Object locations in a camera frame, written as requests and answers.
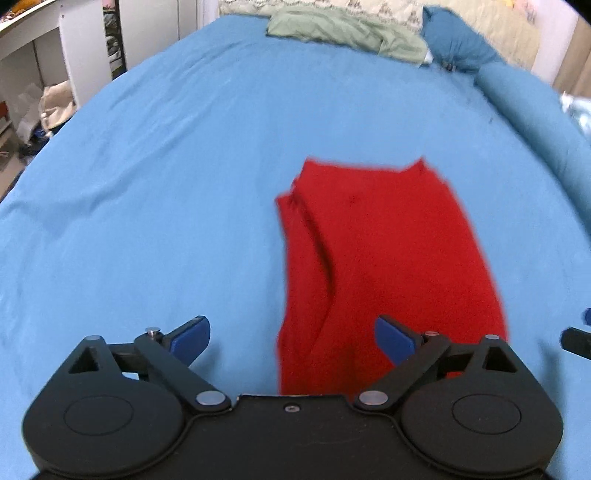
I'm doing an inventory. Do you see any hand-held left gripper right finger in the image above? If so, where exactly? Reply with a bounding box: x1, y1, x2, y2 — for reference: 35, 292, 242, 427
353, 315, 522, 411

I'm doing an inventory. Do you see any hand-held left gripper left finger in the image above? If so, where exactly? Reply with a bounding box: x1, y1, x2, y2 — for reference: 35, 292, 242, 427
67, 315, 232, 412

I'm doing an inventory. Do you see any red sweater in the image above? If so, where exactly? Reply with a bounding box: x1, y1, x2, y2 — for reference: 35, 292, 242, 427
276, 157, 510, 397

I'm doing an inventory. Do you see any blue bed sheet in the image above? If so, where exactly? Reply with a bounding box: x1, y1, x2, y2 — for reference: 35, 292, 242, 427
0, 14, 591, 416

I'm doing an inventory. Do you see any blue duvet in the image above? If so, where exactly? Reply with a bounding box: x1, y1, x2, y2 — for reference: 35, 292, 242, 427
475, 62, 591, 208

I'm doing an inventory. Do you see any beige curtain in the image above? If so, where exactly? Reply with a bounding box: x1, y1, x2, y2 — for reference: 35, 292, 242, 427
551, 28, 591, 100

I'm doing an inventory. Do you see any beige bag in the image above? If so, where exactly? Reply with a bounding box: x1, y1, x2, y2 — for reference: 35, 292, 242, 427
39, 80, 77, 134

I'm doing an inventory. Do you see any blue pillow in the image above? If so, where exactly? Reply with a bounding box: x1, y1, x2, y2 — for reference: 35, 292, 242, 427
422, 6, 502, 75

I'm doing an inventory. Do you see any white wardrobe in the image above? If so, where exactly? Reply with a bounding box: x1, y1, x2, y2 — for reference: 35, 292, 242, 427
117, 0, 218, 70

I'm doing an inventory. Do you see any green folded cloth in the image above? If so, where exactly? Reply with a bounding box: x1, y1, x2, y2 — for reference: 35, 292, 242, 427
265, 6, 428, 65

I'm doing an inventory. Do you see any white shelf unit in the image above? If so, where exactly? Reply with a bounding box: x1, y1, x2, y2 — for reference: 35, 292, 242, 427
0, 0, 114, 116

